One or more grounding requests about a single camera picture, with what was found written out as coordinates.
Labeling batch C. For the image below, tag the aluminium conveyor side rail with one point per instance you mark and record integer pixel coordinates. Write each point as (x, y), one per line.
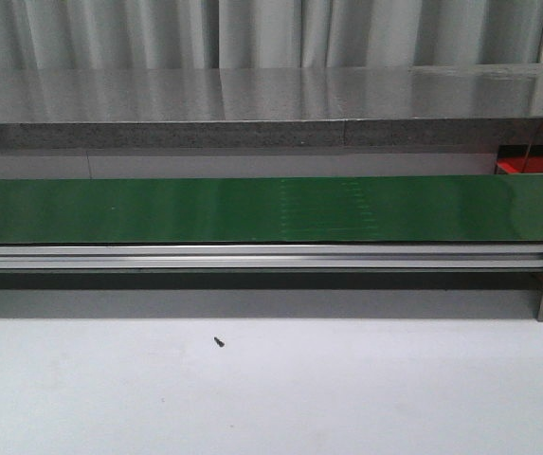
(451, 256)

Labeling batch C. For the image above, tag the red plastic tray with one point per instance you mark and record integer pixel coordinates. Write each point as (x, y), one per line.
(514, 159)

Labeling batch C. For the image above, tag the grey pleated curtain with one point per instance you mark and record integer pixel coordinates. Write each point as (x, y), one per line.
(266, 34)

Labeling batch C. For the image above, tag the green conveyor belt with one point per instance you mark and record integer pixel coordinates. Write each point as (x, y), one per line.
(397, 209)

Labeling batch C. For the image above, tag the grey stone counter shelf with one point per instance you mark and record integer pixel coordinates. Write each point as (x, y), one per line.
(283, 107)

